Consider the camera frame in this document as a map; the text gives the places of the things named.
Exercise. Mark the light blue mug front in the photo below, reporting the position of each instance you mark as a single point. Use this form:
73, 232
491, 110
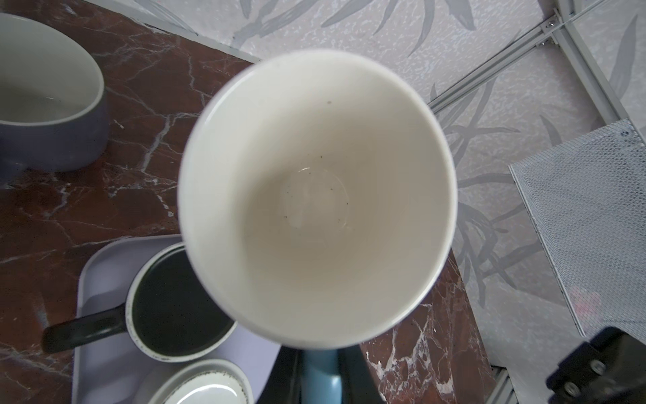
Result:
317, 199

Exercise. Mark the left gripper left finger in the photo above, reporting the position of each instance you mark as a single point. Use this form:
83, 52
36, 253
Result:
283, 384

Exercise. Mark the cream white mug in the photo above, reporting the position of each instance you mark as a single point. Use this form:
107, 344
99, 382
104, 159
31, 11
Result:
202, 381

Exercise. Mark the black mug white rim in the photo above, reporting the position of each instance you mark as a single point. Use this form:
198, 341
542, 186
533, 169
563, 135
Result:
167, 313

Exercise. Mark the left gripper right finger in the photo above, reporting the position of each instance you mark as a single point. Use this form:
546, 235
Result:
357, 382

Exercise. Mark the white wire mesh basket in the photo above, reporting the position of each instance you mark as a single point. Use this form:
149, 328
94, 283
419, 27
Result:
586, 200

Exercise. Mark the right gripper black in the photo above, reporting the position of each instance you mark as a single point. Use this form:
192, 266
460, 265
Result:
610, 368

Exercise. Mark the aluminium frame crossbar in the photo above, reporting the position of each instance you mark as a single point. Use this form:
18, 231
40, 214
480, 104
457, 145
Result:
559, 29

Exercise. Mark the lilac purple mug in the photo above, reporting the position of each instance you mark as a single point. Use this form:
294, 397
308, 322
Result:
54, 115

